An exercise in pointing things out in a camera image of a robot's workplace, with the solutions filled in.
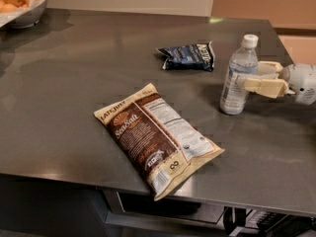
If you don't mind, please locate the silver metal fruit bowl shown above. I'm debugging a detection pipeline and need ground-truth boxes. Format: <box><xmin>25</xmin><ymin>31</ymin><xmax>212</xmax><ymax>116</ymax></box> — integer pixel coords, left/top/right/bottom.
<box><xmin>6</xmin><ymin>0</ymin><xmax>51</xmax><ymax>30</ymax></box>

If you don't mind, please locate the brown Late July chip bag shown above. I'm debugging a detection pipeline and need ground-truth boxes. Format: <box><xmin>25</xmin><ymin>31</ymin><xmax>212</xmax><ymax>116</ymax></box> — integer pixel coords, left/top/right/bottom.
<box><xmin>94</xmin><ymin>84</ymin><xmax>223</xmax><ymax>200</ymax></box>

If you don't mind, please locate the clear plastic water bottle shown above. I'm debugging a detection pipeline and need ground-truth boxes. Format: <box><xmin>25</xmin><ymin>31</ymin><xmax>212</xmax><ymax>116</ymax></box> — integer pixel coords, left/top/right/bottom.
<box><xmin>220</xmin><ymin>35</ymin><xmax>259</xmax><ymax>115</ymax></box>

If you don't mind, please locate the black equipment under table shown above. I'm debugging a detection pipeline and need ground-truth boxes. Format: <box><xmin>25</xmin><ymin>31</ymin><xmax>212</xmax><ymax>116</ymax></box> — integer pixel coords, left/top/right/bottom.
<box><xmin>222</xmin><ymin>207</ymin><xmax>316</xmax><ymax>237</ymax></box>

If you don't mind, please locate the small dark blue chip bag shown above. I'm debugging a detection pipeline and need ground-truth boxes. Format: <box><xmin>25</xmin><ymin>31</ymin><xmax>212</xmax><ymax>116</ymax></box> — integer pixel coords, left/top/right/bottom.
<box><xmin>157</xmin><ymin>42</ymin><xmax>215</xmax><ymax>72</ymax></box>

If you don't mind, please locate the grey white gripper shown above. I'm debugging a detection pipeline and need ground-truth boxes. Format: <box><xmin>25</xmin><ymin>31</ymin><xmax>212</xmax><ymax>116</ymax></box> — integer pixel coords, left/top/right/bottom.
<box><xmin>237</xmin><ymin>61</ymin><xmax>316</xmax><ymax>106</ymax></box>

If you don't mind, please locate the metal drawer under table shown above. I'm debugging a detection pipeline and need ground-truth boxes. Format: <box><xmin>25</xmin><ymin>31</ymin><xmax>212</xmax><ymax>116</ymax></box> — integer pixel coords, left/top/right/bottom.
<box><xmin>103</xmin><ymin>190</ymin><xmax>225</xmax><ymax>228</ymax></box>

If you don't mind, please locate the white paper bowl liner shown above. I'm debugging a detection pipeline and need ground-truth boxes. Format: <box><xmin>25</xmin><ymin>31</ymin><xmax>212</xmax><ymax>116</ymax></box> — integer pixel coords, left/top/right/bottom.
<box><xmin>0</xmin><ymin>0</ymin><xmax>50</xmax><ymax>28</ymax></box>

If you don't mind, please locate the orange fruit lower left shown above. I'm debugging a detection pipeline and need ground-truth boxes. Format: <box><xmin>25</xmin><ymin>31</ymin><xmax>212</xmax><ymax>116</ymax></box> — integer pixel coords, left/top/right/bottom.
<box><xmin>0</xmin><ymin>4</ymin><xmax>17</xmax><ymax>13</ymax></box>

